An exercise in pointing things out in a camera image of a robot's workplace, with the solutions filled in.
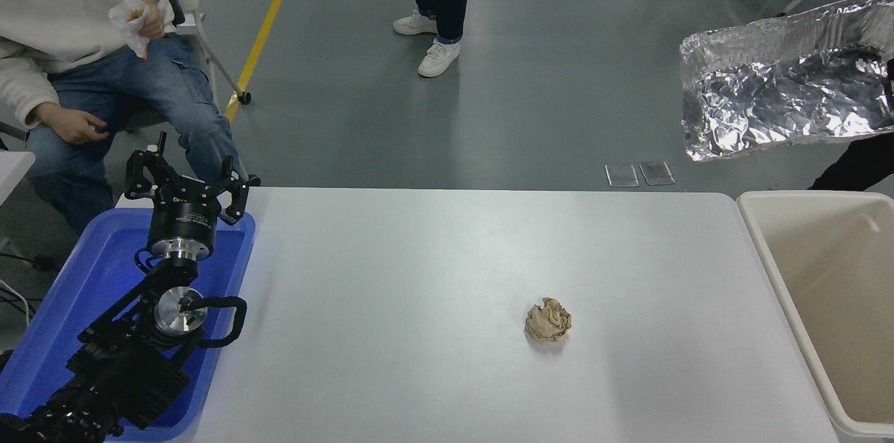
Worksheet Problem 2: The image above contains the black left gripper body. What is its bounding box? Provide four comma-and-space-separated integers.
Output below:
147, 176, 226, 248

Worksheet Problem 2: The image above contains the white tissue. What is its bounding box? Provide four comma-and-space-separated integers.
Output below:
110, 0, 151, 59

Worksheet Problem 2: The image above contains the silver foil tray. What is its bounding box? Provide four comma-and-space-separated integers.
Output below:
680, 0, 894, 163

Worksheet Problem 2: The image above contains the silver floor plate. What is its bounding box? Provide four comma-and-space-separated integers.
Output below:
605, 164, 640, 189
638, 161, 676, 187

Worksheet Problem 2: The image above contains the seated person's right hand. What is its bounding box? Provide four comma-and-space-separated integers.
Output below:
31, 102, 110, 145

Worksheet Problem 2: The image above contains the seated person's left hand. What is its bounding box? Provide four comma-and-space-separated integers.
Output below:
132, 0, 166, 41

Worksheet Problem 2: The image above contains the seated person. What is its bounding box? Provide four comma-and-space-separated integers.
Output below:
0, 0, 247, 235

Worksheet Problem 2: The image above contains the blue plastic tray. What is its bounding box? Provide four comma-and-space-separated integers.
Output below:
0, 208, 256, 442

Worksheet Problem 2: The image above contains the grey chair with white legs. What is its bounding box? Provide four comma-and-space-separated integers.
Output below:
0, 0, 252, 143

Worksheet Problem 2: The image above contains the crumpled tan paper ball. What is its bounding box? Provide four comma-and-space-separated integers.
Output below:
525, 298, 573, 343

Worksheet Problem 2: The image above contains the large pale bin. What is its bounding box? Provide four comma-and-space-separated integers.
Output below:
737, 190, 894, 443

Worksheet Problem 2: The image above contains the black floor cable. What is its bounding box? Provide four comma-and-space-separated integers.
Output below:
0, 252, 54, 304

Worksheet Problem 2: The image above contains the white floor cable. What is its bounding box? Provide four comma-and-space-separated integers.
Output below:
0, 279, 33, 324

